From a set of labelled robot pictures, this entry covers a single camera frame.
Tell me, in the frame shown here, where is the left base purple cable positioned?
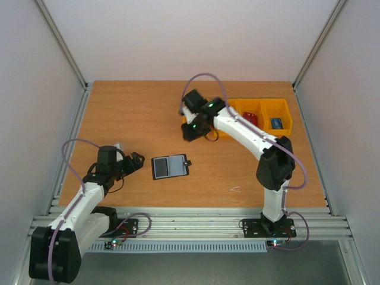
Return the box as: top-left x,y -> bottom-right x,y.
100,213 -> 153,238

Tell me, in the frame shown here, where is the aluminium frame post right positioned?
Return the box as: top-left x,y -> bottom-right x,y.
292,0 -> 349,91

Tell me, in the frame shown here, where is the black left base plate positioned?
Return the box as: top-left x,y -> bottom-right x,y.
113,218 -> 138,238

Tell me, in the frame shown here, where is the blue card in bin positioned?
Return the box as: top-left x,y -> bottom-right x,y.
270,118 -> 283,129

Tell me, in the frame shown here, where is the aluminium rail base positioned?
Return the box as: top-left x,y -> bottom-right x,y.
116,207 -> 353,240

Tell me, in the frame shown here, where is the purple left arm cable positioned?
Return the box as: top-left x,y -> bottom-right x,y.
47,138 -> 125,285

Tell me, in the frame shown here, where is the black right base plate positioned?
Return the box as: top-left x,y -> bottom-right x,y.
238,218 -> 297,238

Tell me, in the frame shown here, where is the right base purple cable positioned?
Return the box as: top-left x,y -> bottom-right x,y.
267,211 -> 309,252

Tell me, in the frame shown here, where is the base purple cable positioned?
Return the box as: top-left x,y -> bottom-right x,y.
267,211 -> 309,252
100,213 -> 153,238

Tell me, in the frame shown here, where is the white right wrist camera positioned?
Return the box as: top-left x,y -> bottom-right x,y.
179,106 -> 195,123

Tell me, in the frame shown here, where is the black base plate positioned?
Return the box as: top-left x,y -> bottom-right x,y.
113,218 -> 138,238
238,218 -> 297,238

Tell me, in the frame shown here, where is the black leather card holder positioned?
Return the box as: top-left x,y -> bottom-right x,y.
151,154 -> 192,180

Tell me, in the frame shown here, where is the red card in bin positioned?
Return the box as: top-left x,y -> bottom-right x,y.
243,112 -> 259,127

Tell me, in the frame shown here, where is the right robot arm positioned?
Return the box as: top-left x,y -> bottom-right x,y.
179,90 -> 295,236

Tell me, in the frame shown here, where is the grey slotted cable duct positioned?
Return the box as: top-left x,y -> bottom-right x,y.
88,240 -> 267,254

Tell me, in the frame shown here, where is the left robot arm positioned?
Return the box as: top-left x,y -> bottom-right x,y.
28,144 -> 145,284

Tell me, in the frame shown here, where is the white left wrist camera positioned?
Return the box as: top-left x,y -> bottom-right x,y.
113,142 -> 125,162

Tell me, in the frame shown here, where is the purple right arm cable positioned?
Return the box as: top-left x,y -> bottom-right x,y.
180,72 -> 309,191

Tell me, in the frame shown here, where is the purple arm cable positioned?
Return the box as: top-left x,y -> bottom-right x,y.
180,72 -> 309,191
47,138 -> 125,285

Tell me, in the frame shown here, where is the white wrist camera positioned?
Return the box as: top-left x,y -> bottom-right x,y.
113,142 -> 125,162
179,106 -> 195,123

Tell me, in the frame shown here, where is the aluminium frame post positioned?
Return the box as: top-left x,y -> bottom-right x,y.
292,0 -> 349,91
32,0 -> 90,90

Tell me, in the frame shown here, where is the aluminium frame post left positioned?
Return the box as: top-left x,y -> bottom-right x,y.
32,0 -> 90,90

